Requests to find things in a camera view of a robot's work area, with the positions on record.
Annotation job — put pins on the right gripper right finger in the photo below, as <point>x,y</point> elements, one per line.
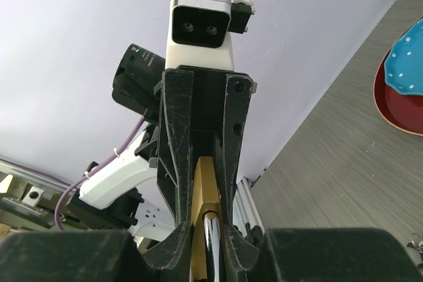
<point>348,254</point>

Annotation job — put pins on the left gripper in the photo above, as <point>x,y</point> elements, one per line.
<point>202,113</point>

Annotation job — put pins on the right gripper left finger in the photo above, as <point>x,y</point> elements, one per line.
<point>94,255</point>

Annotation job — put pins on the large brass padlock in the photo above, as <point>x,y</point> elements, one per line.
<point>207,256</point>

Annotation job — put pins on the black keys of orange padlock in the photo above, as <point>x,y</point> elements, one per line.
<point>414,248</point>

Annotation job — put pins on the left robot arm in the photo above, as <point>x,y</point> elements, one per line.
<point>138,74</point>

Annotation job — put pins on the red round tray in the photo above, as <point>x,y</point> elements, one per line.
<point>403,112</point>

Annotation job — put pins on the blue dotted plate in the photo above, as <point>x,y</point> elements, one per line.
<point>403,65</point>

